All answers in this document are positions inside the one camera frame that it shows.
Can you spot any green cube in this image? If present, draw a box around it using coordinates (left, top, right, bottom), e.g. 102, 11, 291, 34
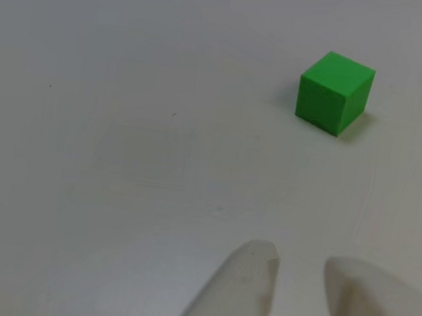
292, 47, 379, 141

